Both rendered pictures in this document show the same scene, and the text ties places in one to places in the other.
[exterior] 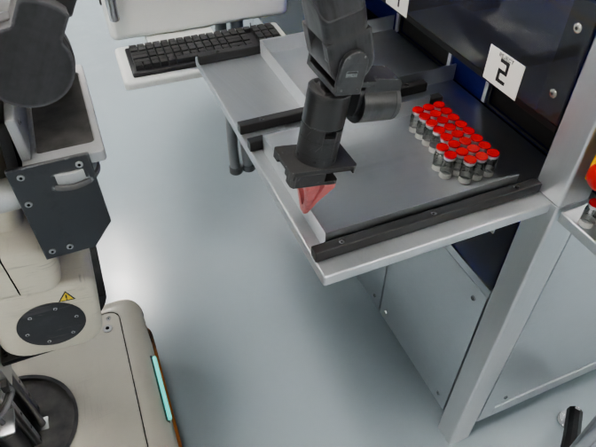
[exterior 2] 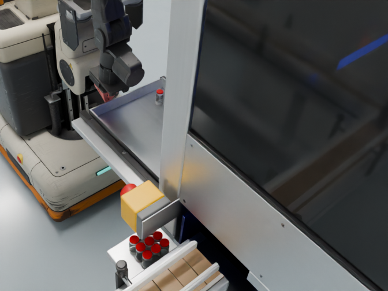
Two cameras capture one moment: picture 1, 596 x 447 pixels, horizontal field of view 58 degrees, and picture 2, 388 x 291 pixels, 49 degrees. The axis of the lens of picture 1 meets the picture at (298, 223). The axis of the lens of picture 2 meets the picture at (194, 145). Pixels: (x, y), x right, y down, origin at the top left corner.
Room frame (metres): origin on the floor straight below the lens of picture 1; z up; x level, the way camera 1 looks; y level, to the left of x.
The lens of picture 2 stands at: (0.44, -0.96, 1.71)
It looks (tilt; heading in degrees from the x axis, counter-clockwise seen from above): 45 degrees down; 65
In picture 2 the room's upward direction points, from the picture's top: 8 degrees clockwise
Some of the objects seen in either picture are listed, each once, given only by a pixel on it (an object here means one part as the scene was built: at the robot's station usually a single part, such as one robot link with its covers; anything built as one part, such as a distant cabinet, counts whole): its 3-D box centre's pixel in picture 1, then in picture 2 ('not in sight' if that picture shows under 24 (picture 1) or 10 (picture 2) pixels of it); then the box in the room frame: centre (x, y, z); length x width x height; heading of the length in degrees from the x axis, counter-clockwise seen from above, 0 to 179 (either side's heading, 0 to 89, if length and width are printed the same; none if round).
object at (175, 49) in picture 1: (207, 47); not in sight; (1.30, 0.23, 0.82); 0.40 x 0.14 x 0.02; 111
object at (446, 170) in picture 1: (447, 165); not in sight; (0.71, -0.25, 0.90); 0.02 x 0.02 x 0.05
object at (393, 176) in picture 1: (384, 161); (164, 129); (0.72, -0.15, 0.90); 0.34 x 0.26 x 0.04; 113
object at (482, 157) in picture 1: (450, 140); not in sight; (0.77, -0.27, 0.90); 0.18 x 0.02 x 0.05; 23
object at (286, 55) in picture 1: (354, 58); not in sight; (1.08, -0.12, 0.90); 0.34 x 0.26 x 0.04; 113
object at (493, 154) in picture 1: (462, 137); not in sight; (0.78, -0.29, 0.90); 0.18 x 0.02 x 0.05; 23
